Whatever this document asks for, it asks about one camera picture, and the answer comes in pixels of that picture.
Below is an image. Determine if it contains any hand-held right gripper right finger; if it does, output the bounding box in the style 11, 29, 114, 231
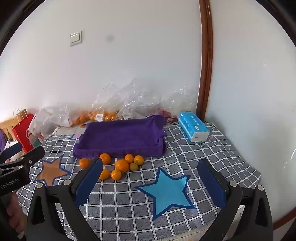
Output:
197, 159, 273, 241

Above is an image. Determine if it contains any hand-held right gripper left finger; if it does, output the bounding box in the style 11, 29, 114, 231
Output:
27, 158, 104, 241

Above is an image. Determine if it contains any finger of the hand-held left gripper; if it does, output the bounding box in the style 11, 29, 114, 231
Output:
0, 142, 23, 163
0, 146, 45, 179

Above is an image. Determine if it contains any purple towel covered tray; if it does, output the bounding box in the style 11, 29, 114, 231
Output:
73, 115, 167, 158

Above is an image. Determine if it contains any clear bag of red fruits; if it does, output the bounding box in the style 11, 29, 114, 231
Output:
159, 85, 199, 117

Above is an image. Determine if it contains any person's left hand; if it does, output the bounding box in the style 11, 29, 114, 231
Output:
6, 192, 26, 232

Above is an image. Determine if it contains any red paper bag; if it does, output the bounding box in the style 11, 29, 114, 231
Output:
11, 107, 35, 153

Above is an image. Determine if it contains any light wooden furniture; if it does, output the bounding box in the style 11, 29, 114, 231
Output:
0, 120, 18, 142

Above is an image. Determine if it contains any white plastic bag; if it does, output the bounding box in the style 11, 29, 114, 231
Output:
28, 108, 58, 139

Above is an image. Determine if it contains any grey checked star blanket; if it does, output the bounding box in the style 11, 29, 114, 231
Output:
15, 123, 262, 241

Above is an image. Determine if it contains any white printed flat box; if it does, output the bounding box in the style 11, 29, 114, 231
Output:
52, 125, 87, 139

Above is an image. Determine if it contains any blue tissue pack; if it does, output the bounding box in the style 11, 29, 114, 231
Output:
178, 112, 210, 142

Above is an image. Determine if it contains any clear bag of small mandarins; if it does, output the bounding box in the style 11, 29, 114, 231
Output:
42, 103, 93, 127

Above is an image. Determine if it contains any clear bag of brown longans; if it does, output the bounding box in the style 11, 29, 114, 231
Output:
117, 79, 162, 120

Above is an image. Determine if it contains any white light switch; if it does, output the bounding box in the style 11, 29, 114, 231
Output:
69, 31, 82, 46

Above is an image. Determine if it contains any brown wooden door frame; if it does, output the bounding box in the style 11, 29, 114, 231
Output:
196, 0, 213, 121

